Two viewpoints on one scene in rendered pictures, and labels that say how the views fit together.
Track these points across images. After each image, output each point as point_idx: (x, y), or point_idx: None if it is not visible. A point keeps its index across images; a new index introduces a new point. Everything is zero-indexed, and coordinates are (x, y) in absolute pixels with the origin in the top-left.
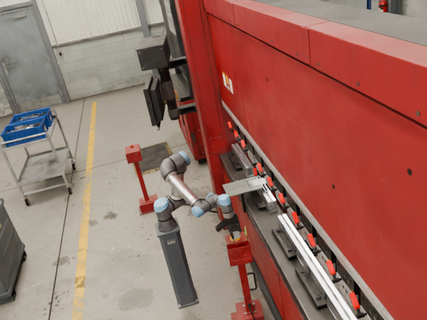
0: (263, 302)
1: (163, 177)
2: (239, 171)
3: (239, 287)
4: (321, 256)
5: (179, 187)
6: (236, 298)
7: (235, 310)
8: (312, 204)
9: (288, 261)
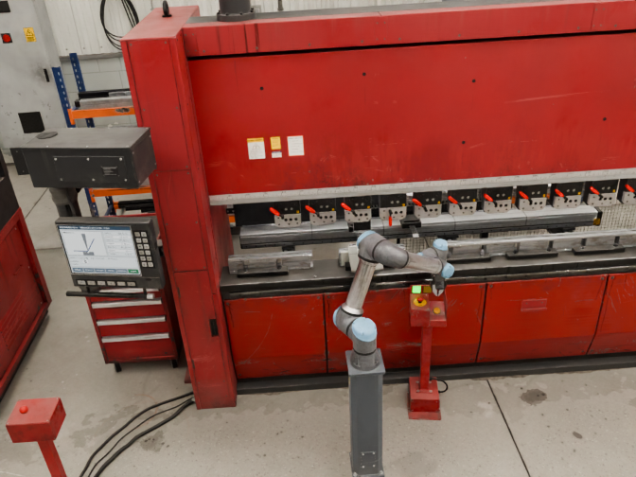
0: (398, 386)
1: (405, 261)
2: (289, 272)
3: None
4: (562, 203)
5: (422, 258)
6: (383, 411)
7: (404, 414)
8: (555, 162)
9: (492, 261)
